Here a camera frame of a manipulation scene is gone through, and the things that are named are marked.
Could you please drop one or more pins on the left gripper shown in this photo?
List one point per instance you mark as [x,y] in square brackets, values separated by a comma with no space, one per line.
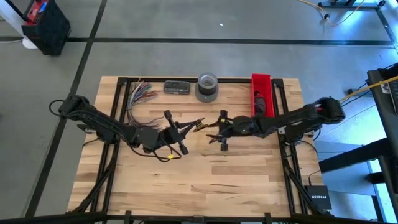
[149,138]

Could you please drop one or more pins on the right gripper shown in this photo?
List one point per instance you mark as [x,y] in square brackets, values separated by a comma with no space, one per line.
[245,126]

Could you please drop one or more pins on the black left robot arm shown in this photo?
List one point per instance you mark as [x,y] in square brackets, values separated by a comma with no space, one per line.
[93,113]

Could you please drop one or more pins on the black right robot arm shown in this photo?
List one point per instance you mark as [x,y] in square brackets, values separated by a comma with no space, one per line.
[298,116]

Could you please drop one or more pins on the grey tape roll holder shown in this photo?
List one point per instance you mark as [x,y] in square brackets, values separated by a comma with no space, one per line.
[205,99]

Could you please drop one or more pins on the black tape roll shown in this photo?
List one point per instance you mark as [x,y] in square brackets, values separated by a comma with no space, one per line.
[207,92]

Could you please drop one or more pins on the dark grey plastic case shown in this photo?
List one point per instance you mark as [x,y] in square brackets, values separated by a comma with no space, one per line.
[176,87]

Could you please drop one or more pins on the red plastic bin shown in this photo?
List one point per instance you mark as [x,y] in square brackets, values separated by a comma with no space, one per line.
[262,82]

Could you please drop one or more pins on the black crate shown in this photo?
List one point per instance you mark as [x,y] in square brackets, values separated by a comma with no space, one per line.
[53,31]

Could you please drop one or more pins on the black desk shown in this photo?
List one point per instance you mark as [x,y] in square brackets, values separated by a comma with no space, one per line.
[384,124]

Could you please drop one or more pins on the black floor stand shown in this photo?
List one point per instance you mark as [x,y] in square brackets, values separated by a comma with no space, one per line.
[348,4]

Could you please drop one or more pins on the black Netgear switch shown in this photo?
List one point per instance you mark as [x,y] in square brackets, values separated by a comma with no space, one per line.
[317,197]

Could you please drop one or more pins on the white post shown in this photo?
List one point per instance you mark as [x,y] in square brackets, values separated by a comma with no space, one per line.
[29,44]

